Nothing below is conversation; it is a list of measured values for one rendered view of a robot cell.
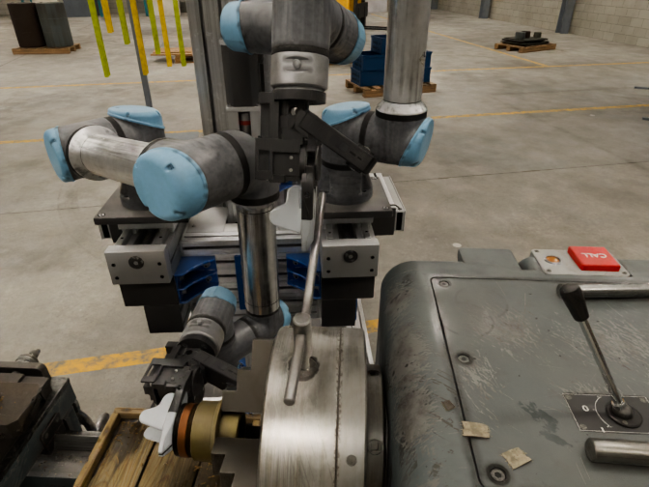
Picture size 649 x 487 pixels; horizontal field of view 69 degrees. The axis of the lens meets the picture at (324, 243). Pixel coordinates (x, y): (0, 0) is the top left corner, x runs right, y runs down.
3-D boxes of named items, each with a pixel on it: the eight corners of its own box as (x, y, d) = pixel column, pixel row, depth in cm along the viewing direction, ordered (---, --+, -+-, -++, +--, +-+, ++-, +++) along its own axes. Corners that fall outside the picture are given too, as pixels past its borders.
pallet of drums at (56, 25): (81, 48, 1131) (70, 0, 1080) (70, 53, 1062) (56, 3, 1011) (28, 49, 1120) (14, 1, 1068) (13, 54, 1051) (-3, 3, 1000)
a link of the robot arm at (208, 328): (226, 349, 90) (221, 315, 86) (220, 366, 86) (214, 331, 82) (187, 347, 91) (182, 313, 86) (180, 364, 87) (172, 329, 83)
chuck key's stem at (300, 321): (311, 387, 61) (309, 326, 54) (295, 386, 61) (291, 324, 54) (313, 374, 63) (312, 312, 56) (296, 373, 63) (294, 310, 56)
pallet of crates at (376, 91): (410, 81, 800) (415, 31, 760) (436, 92, 735) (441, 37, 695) (345, 87, 766) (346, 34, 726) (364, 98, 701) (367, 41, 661)
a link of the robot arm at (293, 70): (330, 64, 65) (327, 51, 57) (328, 99, 66) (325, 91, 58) (275, 62, 65) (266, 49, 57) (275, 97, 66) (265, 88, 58)
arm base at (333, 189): (314, 182, 130) (313, 147, 125) (368, 181, 131) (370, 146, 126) (316, 206, 117) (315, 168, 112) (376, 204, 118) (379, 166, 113)
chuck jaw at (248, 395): (299, 409, 72) (302, 329, 74) (296, 415, 67) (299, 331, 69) (228, 405, 73) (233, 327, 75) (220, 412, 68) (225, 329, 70)
